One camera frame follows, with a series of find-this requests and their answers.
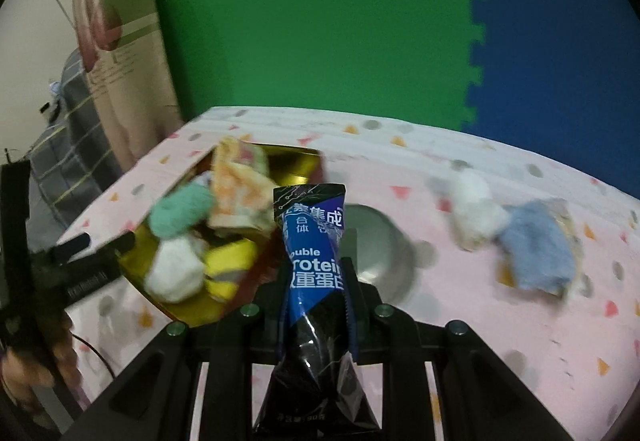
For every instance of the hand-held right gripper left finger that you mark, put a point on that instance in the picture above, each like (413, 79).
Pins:
(265, 321)

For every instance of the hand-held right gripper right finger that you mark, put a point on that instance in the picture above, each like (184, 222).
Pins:
(367, 321)

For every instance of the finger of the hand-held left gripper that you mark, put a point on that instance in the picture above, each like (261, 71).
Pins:
(115, 245)

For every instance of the yellow sock with grey toe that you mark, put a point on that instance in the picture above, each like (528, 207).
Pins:
(227, 261)

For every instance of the green knitted cloth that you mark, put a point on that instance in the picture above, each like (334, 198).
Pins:
(180, 211)

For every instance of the blue black snack packet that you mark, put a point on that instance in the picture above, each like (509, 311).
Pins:
(312, 261)

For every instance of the orange patterned cloth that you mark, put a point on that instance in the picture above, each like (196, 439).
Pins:
(240, 196)

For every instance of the golden tin tray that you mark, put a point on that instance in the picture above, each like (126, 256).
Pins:
(295, 168)

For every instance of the person's left hand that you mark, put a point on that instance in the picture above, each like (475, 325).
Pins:
(25, 371)

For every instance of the metal bowl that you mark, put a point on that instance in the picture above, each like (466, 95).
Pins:
(380, 246)

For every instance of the pink patterned tablecloth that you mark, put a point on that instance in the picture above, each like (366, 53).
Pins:
(450, 321)

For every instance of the grey plaid blanket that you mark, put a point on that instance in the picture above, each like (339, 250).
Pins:
(75, 131)

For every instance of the small white blue object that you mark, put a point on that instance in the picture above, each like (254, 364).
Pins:
(55, 87)

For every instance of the beige printed curtain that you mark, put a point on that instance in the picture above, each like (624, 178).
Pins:
(130, 96)

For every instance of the white fluffy cloth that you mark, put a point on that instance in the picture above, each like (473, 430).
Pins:
(472, 206)

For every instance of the light blue cloth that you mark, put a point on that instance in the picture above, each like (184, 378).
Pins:
(535, 246)

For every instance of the green foam mat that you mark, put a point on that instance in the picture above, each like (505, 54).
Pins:
(310, 21)

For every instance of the blue foam mat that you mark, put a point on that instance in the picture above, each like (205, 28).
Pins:
(560, 46)

